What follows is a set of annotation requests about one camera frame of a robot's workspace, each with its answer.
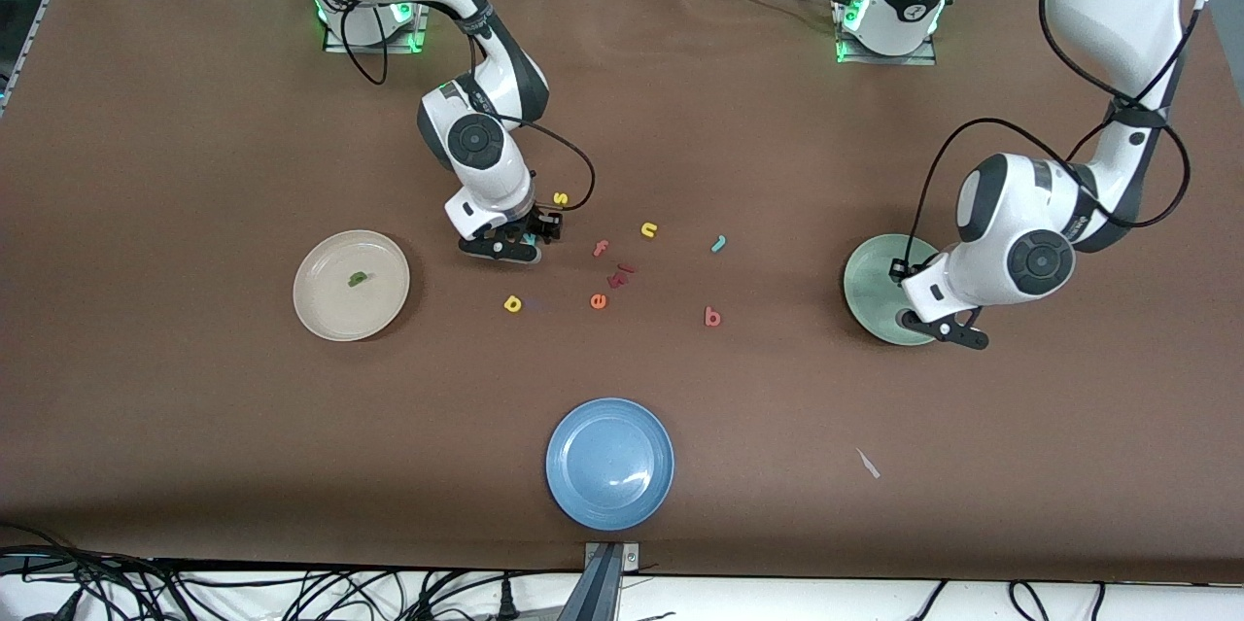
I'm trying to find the green round plate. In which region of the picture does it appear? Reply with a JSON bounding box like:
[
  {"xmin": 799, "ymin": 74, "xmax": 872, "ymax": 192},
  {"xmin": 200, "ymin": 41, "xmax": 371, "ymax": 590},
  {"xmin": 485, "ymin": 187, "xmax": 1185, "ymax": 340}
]
[{"xmin": 843, "ymin": 233, "xmax": 949, "ymax": 347}]

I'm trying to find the beige round plate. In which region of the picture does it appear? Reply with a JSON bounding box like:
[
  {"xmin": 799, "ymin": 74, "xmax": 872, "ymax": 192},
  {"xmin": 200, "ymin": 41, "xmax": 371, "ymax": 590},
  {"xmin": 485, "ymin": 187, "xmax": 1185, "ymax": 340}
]
[{"xmin": 293, "ymin": 229, "xmax": 411, "ymax": 343}]

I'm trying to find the blue round plate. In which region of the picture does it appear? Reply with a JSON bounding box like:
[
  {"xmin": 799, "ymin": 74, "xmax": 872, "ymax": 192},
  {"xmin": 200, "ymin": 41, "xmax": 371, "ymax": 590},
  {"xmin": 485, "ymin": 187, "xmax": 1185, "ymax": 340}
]
[{"xmin": 545, "ymin": 397, "xmax": 675, "ymax": 533}]

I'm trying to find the dark grey pole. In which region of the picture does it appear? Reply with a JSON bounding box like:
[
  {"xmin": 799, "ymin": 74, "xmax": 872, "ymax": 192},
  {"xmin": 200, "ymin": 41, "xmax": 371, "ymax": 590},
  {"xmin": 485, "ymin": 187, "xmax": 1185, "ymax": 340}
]
[{"xmin": 556, "ymin": 545, "xmax": 623, "ymax": 621}]

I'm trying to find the brown paper table cover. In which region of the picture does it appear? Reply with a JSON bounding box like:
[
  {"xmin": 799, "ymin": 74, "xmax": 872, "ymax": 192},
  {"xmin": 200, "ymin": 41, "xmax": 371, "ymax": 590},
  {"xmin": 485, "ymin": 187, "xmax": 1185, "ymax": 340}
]
[{"xmin": 0, "ymin": 0, "xmax": 1244, "ymax": 583}]

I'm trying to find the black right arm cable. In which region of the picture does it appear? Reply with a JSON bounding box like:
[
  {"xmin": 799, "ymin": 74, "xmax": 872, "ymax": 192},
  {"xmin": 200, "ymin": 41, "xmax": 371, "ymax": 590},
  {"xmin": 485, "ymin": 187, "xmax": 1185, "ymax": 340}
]
[{"xmin": 311, "ymin": 0, "xmax": 596, "ymax": 212}]

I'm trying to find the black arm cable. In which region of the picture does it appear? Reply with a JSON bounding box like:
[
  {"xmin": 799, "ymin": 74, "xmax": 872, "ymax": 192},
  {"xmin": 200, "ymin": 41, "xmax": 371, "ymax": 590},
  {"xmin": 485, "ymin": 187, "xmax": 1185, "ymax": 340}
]
[
  {"xmin": 311, "ymin": 0, "xmax": 596, "ymax": 212},
  {"xmin": 909, "ymin": 0, "xmax": 1216, "ymax": 272}
]

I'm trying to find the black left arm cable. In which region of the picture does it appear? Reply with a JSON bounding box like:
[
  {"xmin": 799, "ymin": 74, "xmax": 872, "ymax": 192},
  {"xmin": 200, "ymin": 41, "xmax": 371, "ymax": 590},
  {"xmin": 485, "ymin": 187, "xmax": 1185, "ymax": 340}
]
[{"xmin": 909, "ymin": 0, "xmax": 1216, "ymax": 272}]

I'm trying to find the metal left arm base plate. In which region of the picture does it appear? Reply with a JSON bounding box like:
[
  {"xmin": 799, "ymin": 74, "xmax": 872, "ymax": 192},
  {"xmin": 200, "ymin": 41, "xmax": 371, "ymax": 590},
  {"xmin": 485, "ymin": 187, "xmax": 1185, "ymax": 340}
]
[{"xmin": 834, "ymin": 0, "xmax": 939, "ymax": 66}]

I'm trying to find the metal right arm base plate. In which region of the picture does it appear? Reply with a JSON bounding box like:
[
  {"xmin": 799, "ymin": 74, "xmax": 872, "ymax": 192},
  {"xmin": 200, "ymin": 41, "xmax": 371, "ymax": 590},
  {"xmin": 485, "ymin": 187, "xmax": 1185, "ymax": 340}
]
[{"xmin": 323, "ymin": 4, "xmax": 430, "ymax": 54}]

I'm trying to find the metal clamp bracket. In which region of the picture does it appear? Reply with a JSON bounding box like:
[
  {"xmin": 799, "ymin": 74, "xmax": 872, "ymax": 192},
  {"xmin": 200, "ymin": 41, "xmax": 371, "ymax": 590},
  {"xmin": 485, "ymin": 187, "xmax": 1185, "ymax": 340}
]
[{"xmin": 583, "ymin": 541, "xmax": 640, "ymax": 571}]

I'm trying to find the black cable tangle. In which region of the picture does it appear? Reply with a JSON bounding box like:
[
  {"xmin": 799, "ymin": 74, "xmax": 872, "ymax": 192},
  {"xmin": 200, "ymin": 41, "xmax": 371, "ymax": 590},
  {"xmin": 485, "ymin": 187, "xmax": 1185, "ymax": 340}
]
[{"xmin": 0, "ymin": 524, "xmax": 584, "ymax": 621}]

